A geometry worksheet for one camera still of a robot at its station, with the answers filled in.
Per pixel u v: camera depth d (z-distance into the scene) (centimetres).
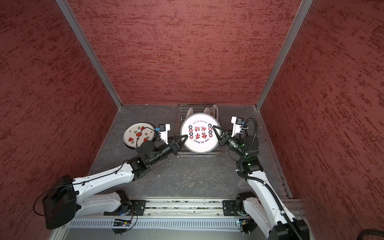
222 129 67
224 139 62
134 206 74
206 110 103
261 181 50
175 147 64
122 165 55
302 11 72
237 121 63
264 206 47
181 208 76
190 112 103
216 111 92
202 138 70
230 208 74
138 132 101
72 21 76
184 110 110
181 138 68
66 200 40
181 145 67
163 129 63
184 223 71
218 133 68
